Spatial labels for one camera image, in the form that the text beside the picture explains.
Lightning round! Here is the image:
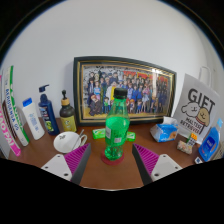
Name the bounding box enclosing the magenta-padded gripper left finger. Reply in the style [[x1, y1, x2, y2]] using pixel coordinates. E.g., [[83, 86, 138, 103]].
[[40, 142, 93, 186]]

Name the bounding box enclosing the white bottle with blue cap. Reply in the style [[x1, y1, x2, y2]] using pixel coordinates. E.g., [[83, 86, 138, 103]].
[[21, 97, 46, 141]]

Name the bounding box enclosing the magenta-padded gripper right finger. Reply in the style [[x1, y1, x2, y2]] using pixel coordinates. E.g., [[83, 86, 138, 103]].
[[131, 143, 184, 186]]

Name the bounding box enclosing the white lettered shuttlecock tube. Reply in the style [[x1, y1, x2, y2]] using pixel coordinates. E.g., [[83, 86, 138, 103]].
[[1, 65, 30, 148]]

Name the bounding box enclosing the blue spray bottle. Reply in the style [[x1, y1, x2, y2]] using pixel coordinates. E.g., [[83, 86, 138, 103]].
[[198, 118, 224, 163]]

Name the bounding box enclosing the flat round red coaster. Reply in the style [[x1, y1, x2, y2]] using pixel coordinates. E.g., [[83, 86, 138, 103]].
[[100, 148, 125, 166]]

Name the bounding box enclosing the small beige snack packet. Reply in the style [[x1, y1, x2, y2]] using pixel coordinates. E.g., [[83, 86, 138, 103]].
[[176, 139, 194, 156]]

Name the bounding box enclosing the patterned paper cup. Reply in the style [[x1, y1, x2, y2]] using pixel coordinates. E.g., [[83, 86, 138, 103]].
[[53, 130, 88, 154]]

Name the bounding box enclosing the green plastic drink bottle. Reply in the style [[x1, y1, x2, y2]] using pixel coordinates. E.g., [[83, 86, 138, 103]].
[[104, 87, 131, 162]]

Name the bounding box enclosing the small green packet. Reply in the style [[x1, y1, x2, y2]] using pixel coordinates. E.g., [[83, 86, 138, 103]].
[[92, 127, 107, 140], [125, 131, 137, 142]]

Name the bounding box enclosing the white paper gift bag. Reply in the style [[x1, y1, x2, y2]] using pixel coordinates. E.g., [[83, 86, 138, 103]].
[[172, 65, 222, 145]]

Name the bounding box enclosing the dark blue pump bottle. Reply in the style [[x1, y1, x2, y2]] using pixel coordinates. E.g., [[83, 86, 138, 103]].
[[37, 84, 61, 136]]

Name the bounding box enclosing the small stirring spoon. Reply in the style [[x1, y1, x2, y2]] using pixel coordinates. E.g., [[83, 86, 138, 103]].
[[70, 128, 86, 152]]

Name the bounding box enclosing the dark amber pump bottle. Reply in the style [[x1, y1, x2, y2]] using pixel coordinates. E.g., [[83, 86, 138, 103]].
[[59, 89, 78, 133]]

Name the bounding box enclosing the blue tissue pack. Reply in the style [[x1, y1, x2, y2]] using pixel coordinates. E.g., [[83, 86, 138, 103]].
[[149, 116, 180, 143]]

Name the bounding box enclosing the framed group picture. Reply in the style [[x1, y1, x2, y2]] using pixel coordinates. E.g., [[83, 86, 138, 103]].
[[72, 55, 178, 128]]

